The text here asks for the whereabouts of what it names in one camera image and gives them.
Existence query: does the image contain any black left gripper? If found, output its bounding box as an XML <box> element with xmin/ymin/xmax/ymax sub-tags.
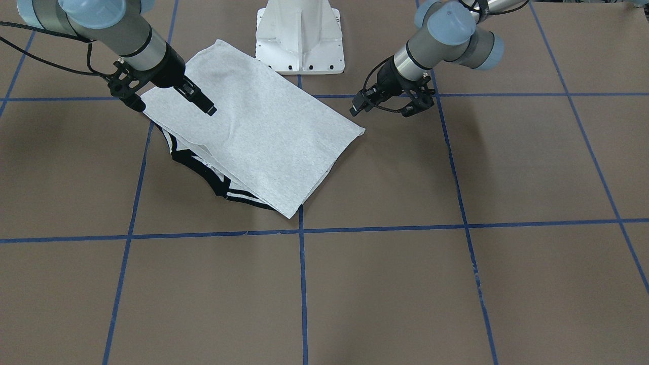
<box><xmin>349</xmin><ymin>56</ymin><xmax>436</xmax><ymax>118</ymax></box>

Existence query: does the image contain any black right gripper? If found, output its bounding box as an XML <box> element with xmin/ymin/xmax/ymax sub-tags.
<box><xmin>107</xmin><ymin>44</ymin><xmax>217</xmax><ymax>116</ymax></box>

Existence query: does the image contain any grey cartoon print t-shirt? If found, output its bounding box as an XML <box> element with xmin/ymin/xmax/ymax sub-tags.
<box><xmin>142</xmin><ymin>40</ymin><xmax>365</xmax><ymax>218</ymax></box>

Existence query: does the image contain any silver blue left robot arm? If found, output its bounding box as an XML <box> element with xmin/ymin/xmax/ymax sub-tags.
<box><xmin>350</xmin><ymin>1</ymin><xmax>528</xmax><ymax>117</ymax></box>

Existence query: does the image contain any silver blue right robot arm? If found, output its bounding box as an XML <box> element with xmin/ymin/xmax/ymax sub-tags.
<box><xmin>2</xmin><ymin>1</ymin><xmax>217</xmax><ymax>116</ymax></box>

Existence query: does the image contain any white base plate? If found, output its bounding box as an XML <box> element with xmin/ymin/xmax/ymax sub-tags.
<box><xmin>255</xmin><ymin>1</ymin><xmax>345</xmax><ymax>76</ymax></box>

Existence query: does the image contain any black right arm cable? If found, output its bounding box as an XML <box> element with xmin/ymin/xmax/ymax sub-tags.
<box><xmin>0</xmin><ymin>20</ymin><xmax>117</xmax><ymax>79</ymax></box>

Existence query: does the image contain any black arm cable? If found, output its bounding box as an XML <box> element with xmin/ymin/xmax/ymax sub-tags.
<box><xmin>0</xmin><ymin>20</ymin><xmax>117</xmax><ymax>79</ymax></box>
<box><xmin>363</xmin><ymin>0</ymin><xmax>528</xmax><ymax>112</ymax></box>

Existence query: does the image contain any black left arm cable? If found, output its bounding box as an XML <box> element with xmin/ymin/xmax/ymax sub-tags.
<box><xmin>363</xmin><ymin>0</ymin><xmax>528</xmax><ymax>112</ymax></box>

